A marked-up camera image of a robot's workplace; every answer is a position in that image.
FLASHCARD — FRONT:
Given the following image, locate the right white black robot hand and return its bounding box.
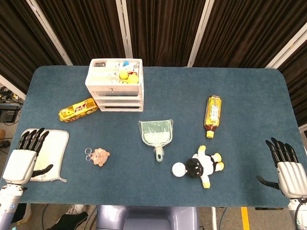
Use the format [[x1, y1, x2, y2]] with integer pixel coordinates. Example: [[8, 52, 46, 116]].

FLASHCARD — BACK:
[[256, 137, 307, 199]]

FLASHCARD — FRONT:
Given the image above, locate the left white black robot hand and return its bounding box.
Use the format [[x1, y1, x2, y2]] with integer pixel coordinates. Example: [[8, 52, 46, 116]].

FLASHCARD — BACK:
[[1, 127, 54, 185]]

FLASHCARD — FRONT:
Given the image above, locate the small bear keychain plush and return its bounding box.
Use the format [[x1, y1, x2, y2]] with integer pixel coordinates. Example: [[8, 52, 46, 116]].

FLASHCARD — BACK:
[[84, 147, 111, 167]]

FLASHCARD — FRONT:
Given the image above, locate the black white plush doll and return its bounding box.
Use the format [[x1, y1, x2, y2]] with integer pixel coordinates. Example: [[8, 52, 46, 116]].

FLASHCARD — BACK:
[[186, 145, 225, 189]]

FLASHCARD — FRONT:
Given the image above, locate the white drawer organizer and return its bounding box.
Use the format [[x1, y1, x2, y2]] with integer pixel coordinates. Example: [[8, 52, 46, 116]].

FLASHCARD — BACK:
[[84, 58, 144, 113]]

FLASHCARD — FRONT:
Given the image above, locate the white cloth with stitched edge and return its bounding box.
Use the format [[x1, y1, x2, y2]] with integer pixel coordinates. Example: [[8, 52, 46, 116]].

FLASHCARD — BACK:
[[21, 128, 70, 183]]

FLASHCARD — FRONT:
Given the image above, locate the yellow snack package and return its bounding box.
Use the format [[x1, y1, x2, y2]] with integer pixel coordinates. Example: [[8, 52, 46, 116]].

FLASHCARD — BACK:
[[58, 97, 99, 123]]

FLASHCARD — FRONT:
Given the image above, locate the white table leg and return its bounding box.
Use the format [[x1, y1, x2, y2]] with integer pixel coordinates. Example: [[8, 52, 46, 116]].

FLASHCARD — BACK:
[[211, 207, 218, 230]]

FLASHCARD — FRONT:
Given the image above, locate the tea bottle with yellow cap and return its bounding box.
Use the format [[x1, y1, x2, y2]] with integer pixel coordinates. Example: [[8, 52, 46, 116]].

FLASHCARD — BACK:
[[203, 95, 223, 138]]

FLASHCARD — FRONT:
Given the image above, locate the white round ball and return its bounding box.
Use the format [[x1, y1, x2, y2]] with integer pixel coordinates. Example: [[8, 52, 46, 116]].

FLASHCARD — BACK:
[[171, 162, 188, 178]]

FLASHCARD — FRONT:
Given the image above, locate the lavender robot torso base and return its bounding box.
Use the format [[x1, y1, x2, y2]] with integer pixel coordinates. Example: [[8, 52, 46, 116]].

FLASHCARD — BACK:
[[95, 205, 200, 230]]

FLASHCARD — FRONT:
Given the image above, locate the blue felt table mat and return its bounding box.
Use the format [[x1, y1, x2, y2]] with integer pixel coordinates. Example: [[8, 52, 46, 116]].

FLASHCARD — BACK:
[[0, 66, 302, 208]]

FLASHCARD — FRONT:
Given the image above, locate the green clear plastic dustpan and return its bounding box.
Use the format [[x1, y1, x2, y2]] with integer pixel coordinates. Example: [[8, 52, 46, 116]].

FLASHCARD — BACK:
[[138, 119, 174, 161]]

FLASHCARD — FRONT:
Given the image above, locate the dark brown pleated curtain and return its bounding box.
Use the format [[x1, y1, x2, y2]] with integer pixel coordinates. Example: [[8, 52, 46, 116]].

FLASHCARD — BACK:
[[0, 0, 307, 127]]

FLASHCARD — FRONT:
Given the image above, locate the white frame post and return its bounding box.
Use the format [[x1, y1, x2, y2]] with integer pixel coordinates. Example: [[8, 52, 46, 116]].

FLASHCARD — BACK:
[[187, 0, 215, 68], [0, 74, 26, 100], [264, 23, 307, 69], [115, 0, 133, 59], [25, 0, 73, 66]]

